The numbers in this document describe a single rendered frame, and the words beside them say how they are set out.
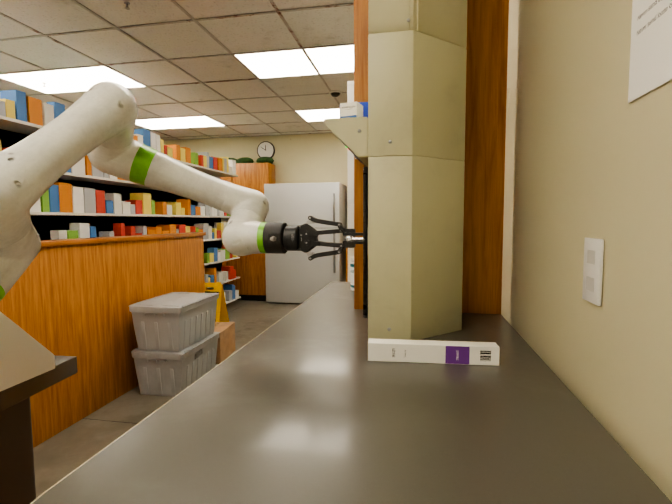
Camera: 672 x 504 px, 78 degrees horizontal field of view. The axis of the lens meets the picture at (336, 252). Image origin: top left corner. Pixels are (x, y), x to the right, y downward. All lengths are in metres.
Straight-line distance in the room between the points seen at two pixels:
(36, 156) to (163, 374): 2.43
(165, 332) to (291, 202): 3.50
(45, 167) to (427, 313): 0.94
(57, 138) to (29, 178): 0.12
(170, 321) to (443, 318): 2.32
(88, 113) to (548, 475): 1.14
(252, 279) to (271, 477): 6.10
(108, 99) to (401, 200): 0.77
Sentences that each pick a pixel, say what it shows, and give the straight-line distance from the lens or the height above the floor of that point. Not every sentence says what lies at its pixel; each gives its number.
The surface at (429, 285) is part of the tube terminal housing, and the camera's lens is 1.12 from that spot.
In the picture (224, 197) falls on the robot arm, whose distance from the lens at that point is 1.32.
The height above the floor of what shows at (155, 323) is 0.53.
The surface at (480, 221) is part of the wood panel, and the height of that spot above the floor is 1.24.
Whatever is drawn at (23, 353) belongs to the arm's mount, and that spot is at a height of 1.00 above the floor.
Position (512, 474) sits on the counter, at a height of 0.94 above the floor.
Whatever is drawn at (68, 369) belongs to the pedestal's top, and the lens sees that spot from 1.15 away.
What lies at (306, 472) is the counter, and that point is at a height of 0.94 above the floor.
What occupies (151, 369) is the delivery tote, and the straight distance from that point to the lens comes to 3.36.
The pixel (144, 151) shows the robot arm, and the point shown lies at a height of 1.45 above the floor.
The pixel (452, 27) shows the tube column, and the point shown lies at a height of 1.75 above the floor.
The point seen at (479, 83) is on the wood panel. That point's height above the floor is 1.69.
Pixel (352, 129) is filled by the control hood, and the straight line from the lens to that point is 1.10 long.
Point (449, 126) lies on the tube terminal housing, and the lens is 1.19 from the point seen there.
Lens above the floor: 1.25
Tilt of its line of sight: 4 degrees down
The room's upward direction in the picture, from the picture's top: straight up
